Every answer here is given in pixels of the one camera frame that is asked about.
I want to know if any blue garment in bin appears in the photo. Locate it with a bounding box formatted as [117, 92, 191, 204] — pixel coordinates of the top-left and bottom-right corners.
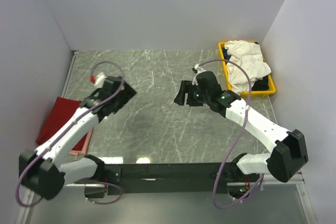
[222, 47, 231, 63]

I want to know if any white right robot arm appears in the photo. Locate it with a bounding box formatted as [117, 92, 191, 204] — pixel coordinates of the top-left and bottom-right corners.
[174, 71, 309, 183]

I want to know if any yellow plastic bin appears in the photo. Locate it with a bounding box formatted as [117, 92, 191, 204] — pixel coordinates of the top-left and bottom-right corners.
[218, 41, 276, 97]

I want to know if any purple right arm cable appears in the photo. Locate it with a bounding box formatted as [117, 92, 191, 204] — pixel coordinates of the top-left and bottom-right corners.
[198, 60, 265, 209]

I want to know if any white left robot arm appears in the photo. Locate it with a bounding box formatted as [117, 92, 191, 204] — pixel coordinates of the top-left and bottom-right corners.
[15, 76, 136, 200]

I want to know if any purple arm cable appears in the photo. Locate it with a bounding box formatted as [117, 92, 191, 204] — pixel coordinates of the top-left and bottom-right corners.
[15, 61, 125, 208]
[198, 60, 265, 209]

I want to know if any red t shirt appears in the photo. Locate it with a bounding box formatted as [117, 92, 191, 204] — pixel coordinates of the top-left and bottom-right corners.
[35, 97, 81, 146]

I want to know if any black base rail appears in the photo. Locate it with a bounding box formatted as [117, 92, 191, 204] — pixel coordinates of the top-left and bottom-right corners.
[83, 163, 262, 198]

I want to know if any black garment in bin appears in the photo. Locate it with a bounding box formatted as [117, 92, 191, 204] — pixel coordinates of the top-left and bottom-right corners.
[251, 76, 269, 91]

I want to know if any folded pink t shirt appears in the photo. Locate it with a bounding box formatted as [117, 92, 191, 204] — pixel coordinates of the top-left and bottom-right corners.
[69, 129, 93, 156]

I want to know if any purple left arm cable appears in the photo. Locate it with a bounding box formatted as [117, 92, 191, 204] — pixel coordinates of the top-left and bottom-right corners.
[15, 61, 125, 208]

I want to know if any white t shirt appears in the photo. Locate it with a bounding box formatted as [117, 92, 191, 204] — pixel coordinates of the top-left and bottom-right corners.
[224, 40, 271, 94]

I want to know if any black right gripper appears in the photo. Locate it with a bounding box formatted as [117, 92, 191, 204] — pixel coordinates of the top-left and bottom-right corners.
[174, 80, 211, 106]

